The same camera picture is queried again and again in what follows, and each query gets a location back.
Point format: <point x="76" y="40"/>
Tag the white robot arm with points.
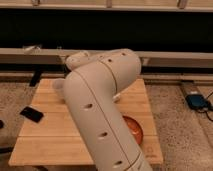
<point x="88" y="92"/>

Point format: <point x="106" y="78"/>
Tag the white plastic cup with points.
<point x="57" y="86"/>

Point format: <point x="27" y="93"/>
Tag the orange bowl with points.
<point x="135" y="129"/>

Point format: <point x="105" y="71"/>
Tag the black phone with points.
<point x="32" y="114"/>

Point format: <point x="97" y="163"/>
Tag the wooden table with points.
<point x="56" y="141"/>

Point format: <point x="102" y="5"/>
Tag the blue device on floor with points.
<point x="197" y="101"/>

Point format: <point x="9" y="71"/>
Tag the grey horizontal rail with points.
<point x="35" y="55"/>

